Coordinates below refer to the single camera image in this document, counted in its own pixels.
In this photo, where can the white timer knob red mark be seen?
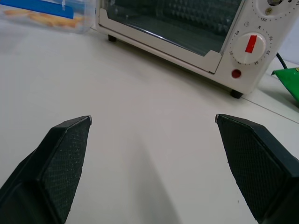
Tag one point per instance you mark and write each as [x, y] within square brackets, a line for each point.
[249, 48]

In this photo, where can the clear plastic food container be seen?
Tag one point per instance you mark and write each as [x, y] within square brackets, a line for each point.
[44, 18]

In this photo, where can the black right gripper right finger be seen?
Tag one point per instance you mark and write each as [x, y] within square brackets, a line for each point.
[257, 168]

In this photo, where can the white temperature knob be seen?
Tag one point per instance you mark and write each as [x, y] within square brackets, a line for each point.
[275, 2]

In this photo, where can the blue container lid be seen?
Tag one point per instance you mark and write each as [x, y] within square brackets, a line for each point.
[39, 8]

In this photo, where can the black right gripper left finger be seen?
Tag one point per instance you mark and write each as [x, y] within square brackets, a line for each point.
[58, 168]

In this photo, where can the white toaster oven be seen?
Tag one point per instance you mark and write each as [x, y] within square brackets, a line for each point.
[247, 28]

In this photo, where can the green packet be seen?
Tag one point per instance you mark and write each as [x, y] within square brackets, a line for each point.
[289, 80]

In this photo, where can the glass oven door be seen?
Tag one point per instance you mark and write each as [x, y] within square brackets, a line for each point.
[168, 25]

